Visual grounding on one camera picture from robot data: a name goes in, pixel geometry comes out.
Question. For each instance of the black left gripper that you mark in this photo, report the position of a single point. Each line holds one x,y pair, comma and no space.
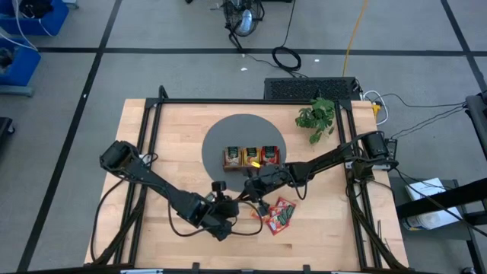
224,211

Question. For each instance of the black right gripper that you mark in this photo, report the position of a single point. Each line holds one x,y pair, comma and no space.
268,182

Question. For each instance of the brown wooden compartment box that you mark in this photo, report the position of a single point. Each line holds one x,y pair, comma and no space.
233,169

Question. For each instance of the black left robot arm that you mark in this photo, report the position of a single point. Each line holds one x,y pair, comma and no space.
160,186

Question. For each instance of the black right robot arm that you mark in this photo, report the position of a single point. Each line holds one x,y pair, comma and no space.
327,160

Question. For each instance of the grey round woven placemat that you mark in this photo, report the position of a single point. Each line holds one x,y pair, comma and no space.
228,129

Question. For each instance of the green potted plant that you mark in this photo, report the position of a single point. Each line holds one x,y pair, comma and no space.
316,116

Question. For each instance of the black perforated computer tower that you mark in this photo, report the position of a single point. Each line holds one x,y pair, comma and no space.
304,89

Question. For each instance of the yellow power plug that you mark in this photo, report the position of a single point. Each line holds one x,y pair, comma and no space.
376,109

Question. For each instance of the black power adapter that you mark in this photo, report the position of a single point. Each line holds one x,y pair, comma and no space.
392,146

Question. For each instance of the black floor fan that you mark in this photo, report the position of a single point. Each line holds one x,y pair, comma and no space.
243,19

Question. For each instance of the white paper box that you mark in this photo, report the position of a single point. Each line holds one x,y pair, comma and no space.
422,188

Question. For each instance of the black cart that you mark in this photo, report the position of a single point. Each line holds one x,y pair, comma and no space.
441,199

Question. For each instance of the black wheeled object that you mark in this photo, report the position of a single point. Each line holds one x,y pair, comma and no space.
4,127

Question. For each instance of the blue storage bin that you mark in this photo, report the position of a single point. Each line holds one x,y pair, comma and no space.
23,68
53,23

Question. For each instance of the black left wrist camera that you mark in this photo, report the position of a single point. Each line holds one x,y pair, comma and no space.
219,188

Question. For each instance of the black metal table frame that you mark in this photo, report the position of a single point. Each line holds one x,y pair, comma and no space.
228,101

